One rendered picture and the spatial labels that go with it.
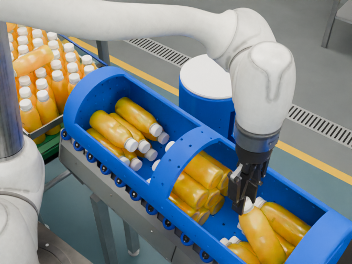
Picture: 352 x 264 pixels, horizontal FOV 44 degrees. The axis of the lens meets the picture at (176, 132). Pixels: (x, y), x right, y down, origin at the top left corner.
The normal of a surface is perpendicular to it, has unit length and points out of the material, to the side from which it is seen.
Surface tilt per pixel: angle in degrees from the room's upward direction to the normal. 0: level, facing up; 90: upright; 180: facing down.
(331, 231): 8
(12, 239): 65
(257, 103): 87
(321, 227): 2
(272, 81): 78
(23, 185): 71
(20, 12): 99
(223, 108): 90
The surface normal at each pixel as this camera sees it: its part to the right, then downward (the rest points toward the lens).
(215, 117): -0.05, 0.71
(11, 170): 0.48, 0.00
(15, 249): 0.83, 0.09
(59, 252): 0.00, -0.76
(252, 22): 0.35, -0.65
